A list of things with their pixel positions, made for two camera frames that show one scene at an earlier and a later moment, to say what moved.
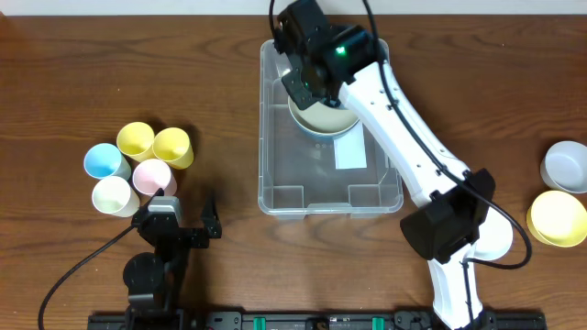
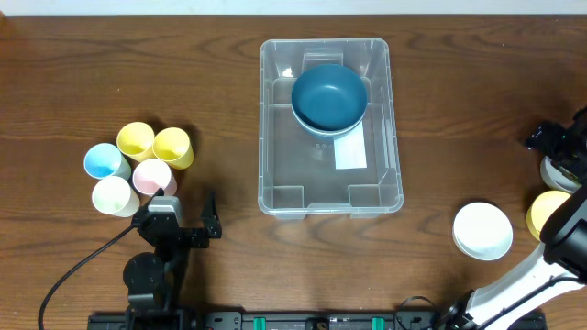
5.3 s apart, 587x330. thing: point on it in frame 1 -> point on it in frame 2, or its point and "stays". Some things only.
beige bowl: [321, 119] stays
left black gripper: [184, 235] stays
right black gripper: [298, 87] -> [551, 142]
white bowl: [495, 236] stays
